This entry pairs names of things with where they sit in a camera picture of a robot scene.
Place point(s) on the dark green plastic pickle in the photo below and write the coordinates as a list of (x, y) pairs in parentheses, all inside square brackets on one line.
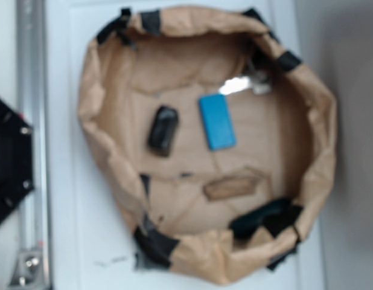
[(244, 226)]

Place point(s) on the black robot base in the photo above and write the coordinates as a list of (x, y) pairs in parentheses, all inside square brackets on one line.
[(16, 160)]

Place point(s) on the black rounded plastic object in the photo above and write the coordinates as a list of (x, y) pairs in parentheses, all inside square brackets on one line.
[(162, 131)]

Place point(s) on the brown paper-lined bin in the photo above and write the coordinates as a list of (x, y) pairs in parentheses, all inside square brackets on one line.
[(286, 139)]

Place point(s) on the blue rectangular block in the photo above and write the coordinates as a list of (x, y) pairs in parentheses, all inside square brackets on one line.
[(217, 121)]

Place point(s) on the tan wooden block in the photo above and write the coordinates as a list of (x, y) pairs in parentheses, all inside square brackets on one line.
[(229, 187)]

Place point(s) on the crumpled silver foil piece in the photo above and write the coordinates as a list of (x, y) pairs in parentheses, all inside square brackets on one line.
[(259, 83)]

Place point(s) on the aluminium frame rail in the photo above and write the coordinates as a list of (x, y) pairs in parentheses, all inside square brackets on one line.
[(32, 270)]

